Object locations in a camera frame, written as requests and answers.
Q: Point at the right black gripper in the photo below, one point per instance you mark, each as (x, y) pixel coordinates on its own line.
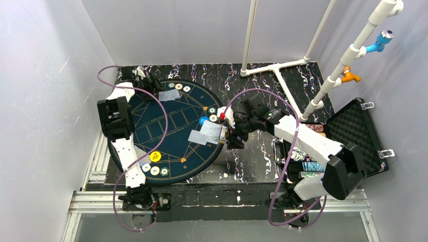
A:
(236, 132)

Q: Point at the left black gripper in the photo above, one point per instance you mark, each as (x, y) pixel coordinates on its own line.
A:
(147, 84)

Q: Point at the playing card deck box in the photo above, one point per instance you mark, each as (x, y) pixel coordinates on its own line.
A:
(222, 135)

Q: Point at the blue backed card mat top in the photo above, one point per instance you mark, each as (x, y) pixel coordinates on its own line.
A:
(169, 95)

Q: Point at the blue backed card mat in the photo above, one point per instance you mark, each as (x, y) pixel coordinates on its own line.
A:
(169, 95)
(140, 153)

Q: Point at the yellow chip mat top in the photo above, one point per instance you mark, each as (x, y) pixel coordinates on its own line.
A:
(179, 86)

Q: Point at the yellow chip mat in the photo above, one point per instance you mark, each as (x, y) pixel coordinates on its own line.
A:
(213, 118)
(179, 86)
(155, 170)

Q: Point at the blue dealer button disc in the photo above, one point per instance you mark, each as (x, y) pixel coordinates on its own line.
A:
(203, 119)

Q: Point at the green chip mat bottom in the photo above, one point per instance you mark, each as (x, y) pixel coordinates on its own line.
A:
(164, 171)

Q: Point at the yellow dealer button disc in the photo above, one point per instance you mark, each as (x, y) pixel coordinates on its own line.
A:
(155, 156)

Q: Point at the yellow chip mat bottom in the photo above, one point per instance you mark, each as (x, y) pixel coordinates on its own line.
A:
(155, 170)

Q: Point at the white chip mat bottom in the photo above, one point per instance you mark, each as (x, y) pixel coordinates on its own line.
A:
(146, 167)

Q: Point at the blue backed card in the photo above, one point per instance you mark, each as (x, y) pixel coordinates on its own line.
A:
(198, 137)

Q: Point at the blue backed card mat bottom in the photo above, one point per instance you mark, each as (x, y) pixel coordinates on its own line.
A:
(140, 153)

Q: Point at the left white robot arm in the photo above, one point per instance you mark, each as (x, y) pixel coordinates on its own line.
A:
(117, 123)

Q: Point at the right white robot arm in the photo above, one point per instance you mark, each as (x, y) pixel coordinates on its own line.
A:
(343, 164)

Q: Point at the round dark blue poker mat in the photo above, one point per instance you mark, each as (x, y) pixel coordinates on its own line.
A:
(184, 159)

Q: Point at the white chip stack in case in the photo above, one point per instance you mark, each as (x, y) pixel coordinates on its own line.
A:
(298, 155)

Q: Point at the blue chip stack in case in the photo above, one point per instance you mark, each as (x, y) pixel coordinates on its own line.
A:
(312, 167)

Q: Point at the red chip stack in case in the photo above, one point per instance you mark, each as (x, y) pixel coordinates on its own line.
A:
(319, 128)

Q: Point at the black poker chip case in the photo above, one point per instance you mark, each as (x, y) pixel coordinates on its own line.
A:
(352, 123)

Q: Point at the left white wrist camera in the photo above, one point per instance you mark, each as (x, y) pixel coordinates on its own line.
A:
(140, 72)

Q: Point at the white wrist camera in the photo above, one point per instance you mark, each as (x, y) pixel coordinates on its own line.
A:
(140, 72)
(226, 116)

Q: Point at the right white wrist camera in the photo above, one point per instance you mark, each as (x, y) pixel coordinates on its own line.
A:
(226, 116)

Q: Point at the aluminium rail frame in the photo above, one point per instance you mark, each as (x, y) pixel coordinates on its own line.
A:
(231, 190)

